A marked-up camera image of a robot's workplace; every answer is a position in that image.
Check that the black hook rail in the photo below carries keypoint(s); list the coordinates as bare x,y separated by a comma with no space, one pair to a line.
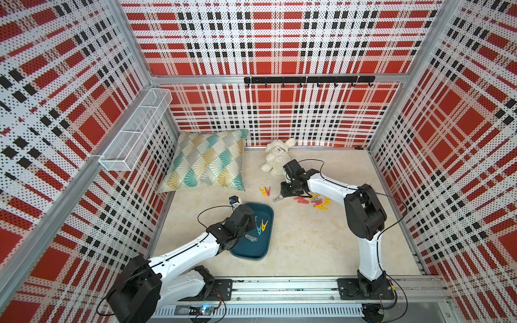
368,79

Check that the patterned cushion teal yellow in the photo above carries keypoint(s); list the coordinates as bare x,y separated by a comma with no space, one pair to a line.
207,160

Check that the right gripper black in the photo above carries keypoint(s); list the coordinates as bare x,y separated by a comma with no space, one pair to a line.
285,192

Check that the green circuit board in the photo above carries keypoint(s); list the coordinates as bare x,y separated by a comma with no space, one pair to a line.
205,310

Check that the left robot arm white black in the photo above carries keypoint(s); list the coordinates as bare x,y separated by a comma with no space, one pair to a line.
146,285

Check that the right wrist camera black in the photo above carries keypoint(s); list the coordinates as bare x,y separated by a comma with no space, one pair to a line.
293,167

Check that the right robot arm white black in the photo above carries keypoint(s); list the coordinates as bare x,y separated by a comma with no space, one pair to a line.
364,213

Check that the teal plastic storage box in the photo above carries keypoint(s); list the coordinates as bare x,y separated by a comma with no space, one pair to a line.
256,251

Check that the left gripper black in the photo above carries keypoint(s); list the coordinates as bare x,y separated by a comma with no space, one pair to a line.
251,223

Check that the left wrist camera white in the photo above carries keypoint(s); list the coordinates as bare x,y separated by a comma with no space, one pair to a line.
235,202

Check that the red clothespin flat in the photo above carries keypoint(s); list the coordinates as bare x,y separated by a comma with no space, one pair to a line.
302,200

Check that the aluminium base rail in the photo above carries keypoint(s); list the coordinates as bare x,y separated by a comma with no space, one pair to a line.
324,289

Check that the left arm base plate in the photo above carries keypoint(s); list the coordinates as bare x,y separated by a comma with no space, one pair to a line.
220,288

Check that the white plush toy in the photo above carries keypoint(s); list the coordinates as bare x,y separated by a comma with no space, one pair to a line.
277,156

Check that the yellow clothespin in pile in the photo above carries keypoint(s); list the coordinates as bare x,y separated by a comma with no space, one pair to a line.
322,206

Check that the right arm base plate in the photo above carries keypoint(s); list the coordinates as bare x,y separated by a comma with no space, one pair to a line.
363,289

